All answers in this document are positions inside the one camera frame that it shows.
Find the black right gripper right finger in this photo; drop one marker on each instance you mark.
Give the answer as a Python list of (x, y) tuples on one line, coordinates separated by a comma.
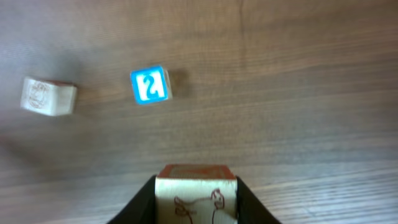
[(250, 209)]

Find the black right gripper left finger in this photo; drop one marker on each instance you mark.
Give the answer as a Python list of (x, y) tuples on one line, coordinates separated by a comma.
[(141, 208)]

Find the green Z letter block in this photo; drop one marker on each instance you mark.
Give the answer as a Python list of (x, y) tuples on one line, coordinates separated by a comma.
[(196, 194)]

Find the blue 2 number block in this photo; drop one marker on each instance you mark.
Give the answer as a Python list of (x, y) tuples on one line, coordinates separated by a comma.
[(151, 85)]

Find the green side animal block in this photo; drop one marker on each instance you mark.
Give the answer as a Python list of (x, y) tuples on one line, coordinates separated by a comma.
[(48, 97)]

